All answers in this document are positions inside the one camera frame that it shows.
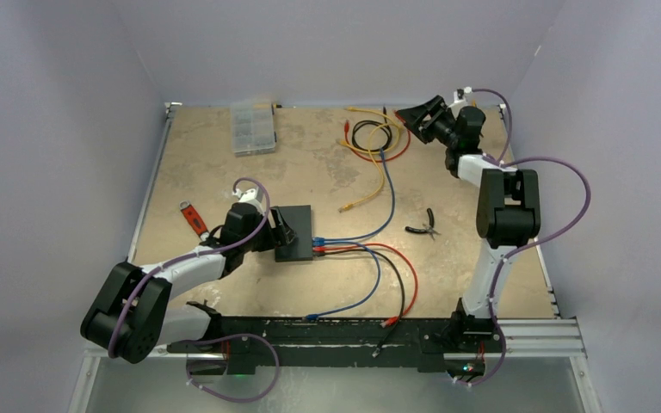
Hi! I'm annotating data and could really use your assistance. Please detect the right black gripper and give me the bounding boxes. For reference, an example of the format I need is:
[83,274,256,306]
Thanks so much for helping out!
[397,96,458,148]

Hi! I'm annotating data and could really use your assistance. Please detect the black network switch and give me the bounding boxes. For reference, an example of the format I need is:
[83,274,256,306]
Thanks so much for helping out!
[275,205,314,262]

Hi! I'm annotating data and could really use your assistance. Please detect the black ethernet cable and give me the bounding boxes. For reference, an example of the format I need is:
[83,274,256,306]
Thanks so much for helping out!
[314,250,407,359]
[351,106,393,155]

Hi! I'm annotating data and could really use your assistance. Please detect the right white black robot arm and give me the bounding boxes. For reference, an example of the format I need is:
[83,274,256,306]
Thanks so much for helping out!
[396,96,541,350]

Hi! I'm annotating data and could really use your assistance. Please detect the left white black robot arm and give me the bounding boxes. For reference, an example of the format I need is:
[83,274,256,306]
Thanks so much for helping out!
[79,202,312,364]

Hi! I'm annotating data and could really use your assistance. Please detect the small black cutters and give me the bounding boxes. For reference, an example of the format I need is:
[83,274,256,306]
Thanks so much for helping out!
[405,208,440,237]

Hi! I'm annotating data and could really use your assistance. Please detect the clear plastic organizer box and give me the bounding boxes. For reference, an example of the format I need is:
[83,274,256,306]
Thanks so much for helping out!
[230,100,277,157]

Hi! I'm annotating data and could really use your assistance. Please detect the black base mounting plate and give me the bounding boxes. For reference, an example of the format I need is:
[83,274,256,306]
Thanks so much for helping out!
[167,316,503,375]

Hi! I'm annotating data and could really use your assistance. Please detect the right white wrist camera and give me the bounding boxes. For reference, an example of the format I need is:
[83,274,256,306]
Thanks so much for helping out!
[448,87,473,115]

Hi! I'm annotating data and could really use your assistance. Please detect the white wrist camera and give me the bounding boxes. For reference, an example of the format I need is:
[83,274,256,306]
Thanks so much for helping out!
[448,87,473,115]
[233,188,264,210]

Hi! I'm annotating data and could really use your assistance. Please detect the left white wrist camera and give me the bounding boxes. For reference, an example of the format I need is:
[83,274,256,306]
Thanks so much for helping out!
[233,188,264,210]

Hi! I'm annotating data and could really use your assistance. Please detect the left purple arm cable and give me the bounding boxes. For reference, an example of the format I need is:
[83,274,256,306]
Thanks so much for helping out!
[107,176,281,404]

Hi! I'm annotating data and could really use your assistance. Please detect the aluminium frame rail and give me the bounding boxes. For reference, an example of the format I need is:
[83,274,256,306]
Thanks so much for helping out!
[85,102,588,361]

